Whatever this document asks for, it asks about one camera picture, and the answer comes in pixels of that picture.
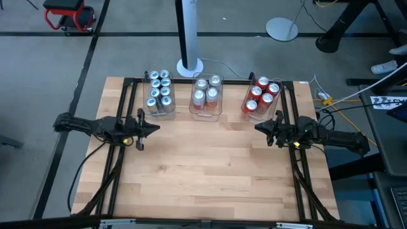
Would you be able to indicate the red strawberry soda can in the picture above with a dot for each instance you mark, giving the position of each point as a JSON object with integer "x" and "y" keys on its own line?
{"x": 250, "y": 105}
{"x": 266, "y": 98}
{"x": 255, "y": 92}
{"x": 262, "y": 81}
{"x": 273, "y": 88}

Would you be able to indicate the tall pole stand round base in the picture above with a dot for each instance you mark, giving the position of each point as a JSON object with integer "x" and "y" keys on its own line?
{"x": 190, "y": 31}

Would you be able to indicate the black keyboard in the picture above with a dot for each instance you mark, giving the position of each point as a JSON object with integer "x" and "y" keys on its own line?
{"x": 401, "y": 206}

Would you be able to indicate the red and black rolling stool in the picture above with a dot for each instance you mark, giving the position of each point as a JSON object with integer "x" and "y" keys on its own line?
{"x": 68, "y": 12}

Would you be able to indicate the dark grey desk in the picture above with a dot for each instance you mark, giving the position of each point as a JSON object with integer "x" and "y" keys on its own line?
{"x": 388, "y": 143}

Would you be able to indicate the dark keyboard desk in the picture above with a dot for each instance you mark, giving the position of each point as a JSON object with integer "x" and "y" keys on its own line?
{"x": 383, "y": 197}

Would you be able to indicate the white paper label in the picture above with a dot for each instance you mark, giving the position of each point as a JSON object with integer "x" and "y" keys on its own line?
{"x": 386, "y": 102}

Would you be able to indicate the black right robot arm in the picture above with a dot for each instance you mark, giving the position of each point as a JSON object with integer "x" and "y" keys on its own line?
{"x": 340, "y": 138}

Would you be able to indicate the slim blue-tab soda can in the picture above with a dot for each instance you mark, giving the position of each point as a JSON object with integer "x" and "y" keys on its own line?
{"x": 164, "y": 73}
{"x": 165, "y": 82}
{"x": 154, "y": 92}
{"x": 165, "y": 91}
{"x": 166, "y": 100}
{"x": 150, "y": 101}
{"x": 154, "y": 74}
{"x": 155, "y": 83}

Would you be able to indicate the white power adapter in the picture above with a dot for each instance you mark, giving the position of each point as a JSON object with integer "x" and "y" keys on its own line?
{"x": 323, "y": 95}

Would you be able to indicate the clear plastic bin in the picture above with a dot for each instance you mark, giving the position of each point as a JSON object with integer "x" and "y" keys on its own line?
{"x": 206, "y": 116}
{"x": 159, "y": 116}
{"x": 251, "y": 117}

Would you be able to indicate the person's foot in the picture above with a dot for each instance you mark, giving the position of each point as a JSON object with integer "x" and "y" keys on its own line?
{"x": 383, "y": 67}
{"x": 400, "y": 50}

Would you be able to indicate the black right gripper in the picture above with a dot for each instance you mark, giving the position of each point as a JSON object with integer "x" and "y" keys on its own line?
{"x": 286, "y": 132}

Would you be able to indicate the black desk foot bar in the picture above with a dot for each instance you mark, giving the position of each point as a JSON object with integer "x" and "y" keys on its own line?
{"x": 356, "y": 167}

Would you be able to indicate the black camera mount rail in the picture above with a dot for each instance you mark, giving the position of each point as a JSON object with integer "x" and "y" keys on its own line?
{"x": 47, "y": 222}

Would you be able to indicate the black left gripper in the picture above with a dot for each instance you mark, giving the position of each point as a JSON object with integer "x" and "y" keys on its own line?
{"x": 133, "y": 128}

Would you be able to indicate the silver soda can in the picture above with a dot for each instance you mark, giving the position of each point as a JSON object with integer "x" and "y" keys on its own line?
{"x": 199, "y": 94}
{"x": 215, "y": 79}
{"x": 212, "y": 93}
{"x": 201, "y": 83}

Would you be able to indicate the blue floor mat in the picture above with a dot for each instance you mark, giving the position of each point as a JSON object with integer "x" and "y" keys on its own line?
{"x": 349, "y": 203}

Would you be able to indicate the black desk leg column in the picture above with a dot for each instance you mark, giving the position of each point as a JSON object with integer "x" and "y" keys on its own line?
{"x": 346, "y": 19}

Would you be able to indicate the grey floor object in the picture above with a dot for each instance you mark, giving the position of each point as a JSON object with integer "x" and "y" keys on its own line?
{"x": 11, "y": 142}

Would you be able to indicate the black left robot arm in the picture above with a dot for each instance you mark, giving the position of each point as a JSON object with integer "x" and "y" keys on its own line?
{"x": 86, "y": 126}

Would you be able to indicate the floor stand with round base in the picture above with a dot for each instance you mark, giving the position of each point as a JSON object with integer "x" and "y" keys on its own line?
{"x": 281, "y": 29}

